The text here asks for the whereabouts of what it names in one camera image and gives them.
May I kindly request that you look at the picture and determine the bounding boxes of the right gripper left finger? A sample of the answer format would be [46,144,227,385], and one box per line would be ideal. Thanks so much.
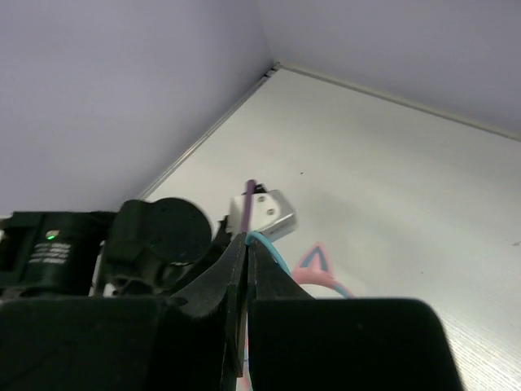
[1,235,247,390]

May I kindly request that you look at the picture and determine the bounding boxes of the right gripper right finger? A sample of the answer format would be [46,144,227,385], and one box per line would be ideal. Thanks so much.
[247,239,463,390]

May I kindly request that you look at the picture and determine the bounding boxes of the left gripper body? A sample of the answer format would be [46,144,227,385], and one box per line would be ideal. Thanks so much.
[97,198,232,297]

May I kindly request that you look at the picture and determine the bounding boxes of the blue pink cat-ear headphones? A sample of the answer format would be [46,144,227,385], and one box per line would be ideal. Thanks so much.
[239,241,356,391]

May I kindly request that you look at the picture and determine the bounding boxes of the light blue headphone cable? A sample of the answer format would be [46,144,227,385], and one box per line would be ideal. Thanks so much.
[243,231,292,359]

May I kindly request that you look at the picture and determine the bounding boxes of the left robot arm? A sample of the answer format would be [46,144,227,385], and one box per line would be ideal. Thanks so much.
[1,198,231,300]

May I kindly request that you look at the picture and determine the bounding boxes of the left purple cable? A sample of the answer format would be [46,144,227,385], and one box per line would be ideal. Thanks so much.
[240,178,257,235]

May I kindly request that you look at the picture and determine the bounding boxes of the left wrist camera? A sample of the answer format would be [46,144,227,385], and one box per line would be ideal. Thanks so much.
[226,183,297,242]

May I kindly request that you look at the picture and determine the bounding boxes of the aluminium side rail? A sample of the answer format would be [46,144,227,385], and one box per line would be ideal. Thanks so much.
[140,60,521,200]

